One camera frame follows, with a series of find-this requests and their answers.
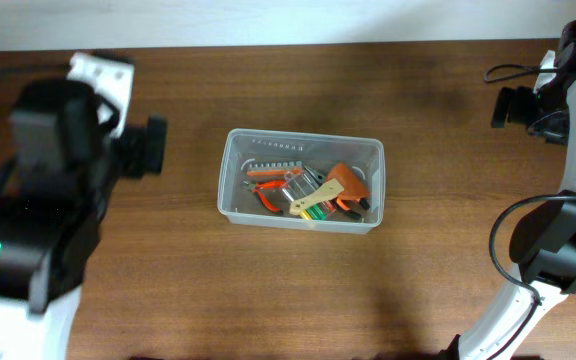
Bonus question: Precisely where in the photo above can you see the orange socket bit holder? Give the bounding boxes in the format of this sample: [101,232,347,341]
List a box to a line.
[245,161,303,177]

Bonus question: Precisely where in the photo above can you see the red small cutting pliers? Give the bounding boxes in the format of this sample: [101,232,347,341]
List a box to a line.
[243,180,285,216]

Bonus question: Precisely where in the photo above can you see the clear screwdriver set case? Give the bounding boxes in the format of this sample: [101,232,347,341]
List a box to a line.
[280,172,336,220]

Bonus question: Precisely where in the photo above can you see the orange black long-nose pliers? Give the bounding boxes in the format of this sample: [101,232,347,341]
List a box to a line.
[304,162,371,220]

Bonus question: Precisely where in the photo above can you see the orange scraper wooden handle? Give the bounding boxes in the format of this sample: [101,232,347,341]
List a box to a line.
[281,162,371,221]

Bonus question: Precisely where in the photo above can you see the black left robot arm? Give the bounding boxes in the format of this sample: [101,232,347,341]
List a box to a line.
[0,79,167,359]

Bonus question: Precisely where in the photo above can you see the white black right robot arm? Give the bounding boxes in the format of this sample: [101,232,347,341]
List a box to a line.
[437,20,576,359]

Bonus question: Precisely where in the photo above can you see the clear plastic container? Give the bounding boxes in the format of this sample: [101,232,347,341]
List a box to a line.
[217,129,386,234]

